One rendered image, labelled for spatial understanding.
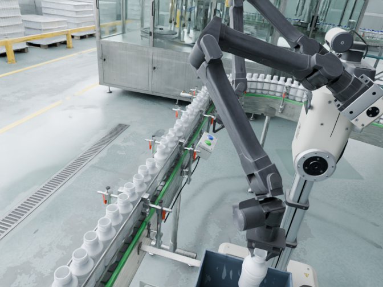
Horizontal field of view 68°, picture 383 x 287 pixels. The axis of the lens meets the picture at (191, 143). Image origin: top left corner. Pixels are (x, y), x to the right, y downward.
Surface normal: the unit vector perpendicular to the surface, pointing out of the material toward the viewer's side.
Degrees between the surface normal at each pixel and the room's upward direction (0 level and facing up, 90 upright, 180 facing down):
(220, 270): 90
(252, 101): 91
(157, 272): 0
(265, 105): 90
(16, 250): 0
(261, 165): 47
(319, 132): 101
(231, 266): 90
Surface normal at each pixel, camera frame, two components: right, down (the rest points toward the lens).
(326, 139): -0.27, 0.61
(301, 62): 0.11, -0.24
